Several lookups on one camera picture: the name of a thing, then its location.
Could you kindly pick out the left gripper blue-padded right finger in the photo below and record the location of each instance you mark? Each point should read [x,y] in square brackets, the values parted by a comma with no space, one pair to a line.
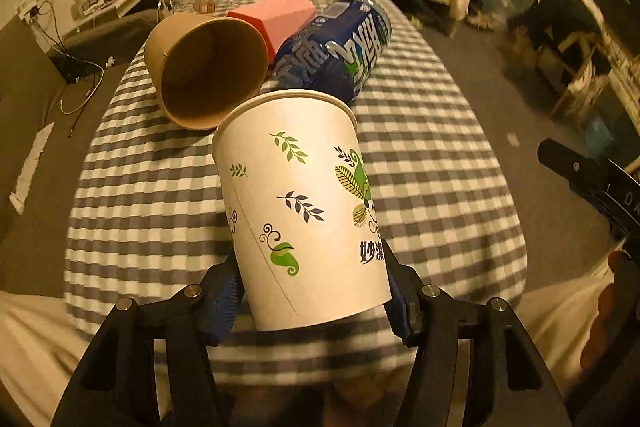
[508,383]

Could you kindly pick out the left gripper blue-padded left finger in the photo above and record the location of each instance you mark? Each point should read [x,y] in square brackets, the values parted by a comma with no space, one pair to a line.
[114,382]

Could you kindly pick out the white floral paper cup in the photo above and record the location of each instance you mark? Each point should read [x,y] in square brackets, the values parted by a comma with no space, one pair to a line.
[300,208]

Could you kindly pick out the brown paper cup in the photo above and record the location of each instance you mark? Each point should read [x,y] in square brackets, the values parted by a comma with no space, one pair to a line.
[202,67]

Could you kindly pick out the person's right hand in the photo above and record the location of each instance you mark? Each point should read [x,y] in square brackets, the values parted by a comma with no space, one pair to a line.
[600,334]

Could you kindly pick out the wooden chair with clothes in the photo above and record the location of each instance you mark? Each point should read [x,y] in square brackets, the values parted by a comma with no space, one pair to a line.
[578,55]

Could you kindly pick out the white folded tissue paper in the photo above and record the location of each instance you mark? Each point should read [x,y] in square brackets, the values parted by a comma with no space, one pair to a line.
[23,182]

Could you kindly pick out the dark grey sofa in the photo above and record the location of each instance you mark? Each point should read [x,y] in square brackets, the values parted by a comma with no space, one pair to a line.
[51,106]

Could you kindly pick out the clear plastic container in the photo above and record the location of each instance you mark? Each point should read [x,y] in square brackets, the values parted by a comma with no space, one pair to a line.
[167,8]

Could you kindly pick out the pink carton box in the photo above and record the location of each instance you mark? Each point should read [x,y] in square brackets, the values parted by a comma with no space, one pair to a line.
[276,20]

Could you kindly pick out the wall power outlet with plugs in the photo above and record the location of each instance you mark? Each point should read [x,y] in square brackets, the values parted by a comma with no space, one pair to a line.
[26,11]

